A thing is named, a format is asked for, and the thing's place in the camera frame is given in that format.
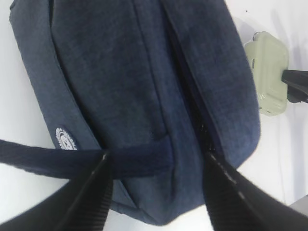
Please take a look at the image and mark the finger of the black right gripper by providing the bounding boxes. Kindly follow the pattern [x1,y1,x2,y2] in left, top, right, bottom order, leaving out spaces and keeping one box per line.
[282,70,308,103]

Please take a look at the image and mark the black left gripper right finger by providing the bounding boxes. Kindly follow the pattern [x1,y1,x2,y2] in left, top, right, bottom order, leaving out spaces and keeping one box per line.
[203,152,308,231]

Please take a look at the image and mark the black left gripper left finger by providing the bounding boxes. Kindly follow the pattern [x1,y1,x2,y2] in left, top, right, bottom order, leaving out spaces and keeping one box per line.
[0,148,113,231]

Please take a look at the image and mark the pale green lunch box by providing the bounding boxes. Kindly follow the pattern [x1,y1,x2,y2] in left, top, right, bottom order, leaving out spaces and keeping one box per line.
[244,31,289,116]

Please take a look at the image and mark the navy blue fabric bag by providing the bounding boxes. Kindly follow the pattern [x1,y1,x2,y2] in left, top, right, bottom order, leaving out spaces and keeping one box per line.
[0,0,260,225]

